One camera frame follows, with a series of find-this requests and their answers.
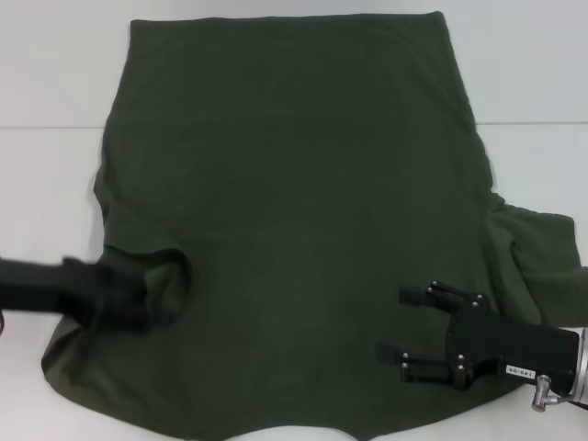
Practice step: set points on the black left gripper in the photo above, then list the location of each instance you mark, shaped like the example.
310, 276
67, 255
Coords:
41, 287

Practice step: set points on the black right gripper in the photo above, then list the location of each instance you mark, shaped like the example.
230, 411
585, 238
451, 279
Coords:
505, 344

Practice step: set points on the dark green shirt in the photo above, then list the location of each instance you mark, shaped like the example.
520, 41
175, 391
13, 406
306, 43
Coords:
298, 184

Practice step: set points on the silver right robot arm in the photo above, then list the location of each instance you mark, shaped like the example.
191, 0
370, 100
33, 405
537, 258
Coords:
582, 363

